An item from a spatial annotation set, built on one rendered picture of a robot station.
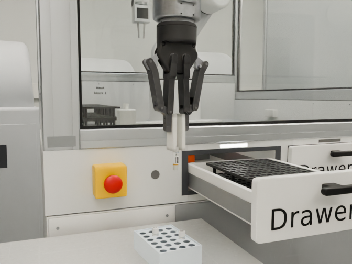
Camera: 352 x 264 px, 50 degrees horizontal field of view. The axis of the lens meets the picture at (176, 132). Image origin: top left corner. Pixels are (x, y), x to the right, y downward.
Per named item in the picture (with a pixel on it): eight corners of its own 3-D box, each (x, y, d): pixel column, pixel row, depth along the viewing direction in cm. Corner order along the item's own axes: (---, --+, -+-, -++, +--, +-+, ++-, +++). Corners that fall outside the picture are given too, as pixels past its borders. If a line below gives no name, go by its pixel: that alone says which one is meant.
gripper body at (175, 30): (164, 17, 64) (164, 71, 65) (206, 21, 68) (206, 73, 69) (147, 24, 71) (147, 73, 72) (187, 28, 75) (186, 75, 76)
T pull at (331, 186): (359, 193, 64) (360, 185, 64) (325, 196, 62) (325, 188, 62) (343, 188, 68) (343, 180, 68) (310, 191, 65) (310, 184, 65)
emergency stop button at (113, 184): (123, 193, 81) (123, 175, 80) (105, 195, 79) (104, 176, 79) (120, 190, 84) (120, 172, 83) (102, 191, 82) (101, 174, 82)
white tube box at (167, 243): (201, 265, 68) (201, 244, 67) (159, 275, 64) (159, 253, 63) (171, 241, 79) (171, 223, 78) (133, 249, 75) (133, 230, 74)
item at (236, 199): (371, 215, 73) (373, 184, 73) (258, 231, 64) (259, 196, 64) (258, 175, 111) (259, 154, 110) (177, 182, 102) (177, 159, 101)
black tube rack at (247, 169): (325, 204, 79) (326, 174, 79) (253, 213, 73) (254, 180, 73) (265, 182, 100) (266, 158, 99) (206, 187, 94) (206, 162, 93)
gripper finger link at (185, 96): (173, 56, 72) (180, 55, 73) (177, 113, 73) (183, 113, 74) (183, 54, 68) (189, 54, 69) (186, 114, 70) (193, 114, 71)
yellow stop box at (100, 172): (128, 197, 84) (128, 165, 83) (95, 200, 81) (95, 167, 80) (123, 191, 88) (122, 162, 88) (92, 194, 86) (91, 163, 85)
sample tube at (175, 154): (179, 169, 72) (179, 146, 71) (174, 170, 71) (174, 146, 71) (176, 168, 73) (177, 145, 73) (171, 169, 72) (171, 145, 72)
